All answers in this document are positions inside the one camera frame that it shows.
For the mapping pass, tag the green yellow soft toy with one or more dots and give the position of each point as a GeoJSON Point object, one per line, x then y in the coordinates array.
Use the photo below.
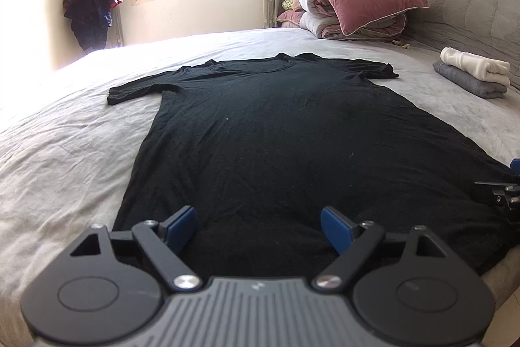
{"type": "Point", "coordinates": [288, 1]}

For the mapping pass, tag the folded white garment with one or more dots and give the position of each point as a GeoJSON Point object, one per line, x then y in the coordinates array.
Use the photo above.
{"type": "Point", "coordinates": [475, 64]}

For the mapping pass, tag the black t-shirt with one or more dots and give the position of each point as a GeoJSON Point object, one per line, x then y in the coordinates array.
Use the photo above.
{"type": "Point", "coordinates": [264, 135]}

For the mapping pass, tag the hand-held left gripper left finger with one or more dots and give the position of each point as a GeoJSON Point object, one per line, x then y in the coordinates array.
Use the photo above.
{"type": "Point", "coordinates": [180, 229]}

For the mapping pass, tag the folded grey garment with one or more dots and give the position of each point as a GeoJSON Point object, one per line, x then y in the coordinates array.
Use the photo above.
{"type": "Point", "coordinates": [459, 80]}

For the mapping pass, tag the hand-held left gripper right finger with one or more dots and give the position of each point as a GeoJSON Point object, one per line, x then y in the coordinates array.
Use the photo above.
{"type": "Point", "coordinates": [335, 227]}

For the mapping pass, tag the folded grey pink quilt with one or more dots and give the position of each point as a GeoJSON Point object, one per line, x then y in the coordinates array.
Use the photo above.
{"type": "Point", "coordinates": [313, 19]}

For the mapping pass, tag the grey bed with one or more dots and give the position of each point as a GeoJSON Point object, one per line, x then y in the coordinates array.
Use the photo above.
{"type": "Point", "coordinates": [61, 152]}

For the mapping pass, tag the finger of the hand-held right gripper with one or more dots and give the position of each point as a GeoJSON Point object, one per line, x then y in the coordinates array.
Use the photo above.
{"type": "Point", "coordinates": [516, 165]}
{"type": "Point", "coordinates": [505, 196]}

